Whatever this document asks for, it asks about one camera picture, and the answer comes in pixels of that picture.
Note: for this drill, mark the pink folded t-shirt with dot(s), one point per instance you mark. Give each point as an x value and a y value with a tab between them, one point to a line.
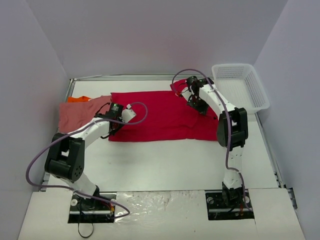
74	115

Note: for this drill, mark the orange folded t-shirt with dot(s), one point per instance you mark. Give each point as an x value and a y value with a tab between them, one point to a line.
80	99

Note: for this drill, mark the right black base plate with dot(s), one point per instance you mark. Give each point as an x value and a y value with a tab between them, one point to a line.
218	210

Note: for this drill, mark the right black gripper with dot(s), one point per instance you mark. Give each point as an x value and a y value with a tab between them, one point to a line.
200	107

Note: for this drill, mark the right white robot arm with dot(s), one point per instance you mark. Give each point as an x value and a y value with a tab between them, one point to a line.
232	133

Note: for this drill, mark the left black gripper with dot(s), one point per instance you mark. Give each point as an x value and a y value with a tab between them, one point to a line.
112	125

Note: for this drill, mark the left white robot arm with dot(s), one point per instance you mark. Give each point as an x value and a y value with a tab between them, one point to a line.
66	156

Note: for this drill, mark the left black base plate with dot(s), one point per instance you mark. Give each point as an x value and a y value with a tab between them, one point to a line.
90	211

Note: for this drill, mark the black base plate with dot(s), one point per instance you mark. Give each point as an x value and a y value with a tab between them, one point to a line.
218	210
90	211

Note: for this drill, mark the red t-shirt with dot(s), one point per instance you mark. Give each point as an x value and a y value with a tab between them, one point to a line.
161	116

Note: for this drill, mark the white plastic basket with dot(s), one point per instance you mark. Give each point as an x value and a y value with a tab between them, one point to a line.
241	85

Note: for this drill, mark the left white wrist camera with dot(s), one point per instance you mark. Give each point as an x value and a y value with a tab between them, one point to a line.
128	114

